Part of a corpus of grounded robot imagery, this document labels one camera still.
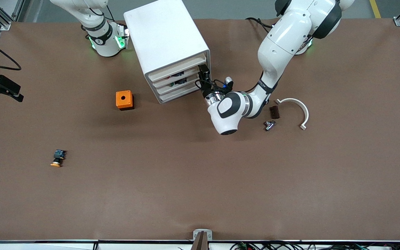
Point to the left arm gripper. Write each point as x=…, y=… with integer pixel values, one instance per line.
x=206, y=91

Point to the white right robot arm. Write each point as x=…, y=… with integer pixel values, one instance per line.
x=104, y=38

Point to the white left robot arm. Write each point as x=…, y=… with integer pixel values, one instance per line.
x=283, y=41

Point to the yellow push button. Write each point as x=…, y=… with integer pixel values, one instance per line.
x=58, y=158

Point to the brown terminal block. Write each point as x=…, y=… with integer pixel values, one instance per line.
x=275, y=113

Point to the orange box with hole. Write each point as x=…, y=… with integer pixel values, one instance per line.
x=123, y=100

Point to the brown table cover sheet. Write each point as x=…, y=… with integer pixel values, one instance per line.
x=200, y=180

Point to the black push button switch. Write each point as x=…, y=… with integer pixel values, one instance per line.
x=180, y=82

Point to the silver metal key switch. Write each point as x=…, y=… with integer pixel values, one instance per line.
x=269, y=125

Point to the white curved bracket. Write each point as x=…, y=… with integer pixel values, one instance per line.
x=304, y=109

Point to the white table edge rail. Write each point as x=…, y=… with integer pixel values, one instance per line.
x=30, y=246

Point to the grey metal clamp bracket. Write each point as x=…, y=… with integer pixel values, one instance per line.
x=202, y=236

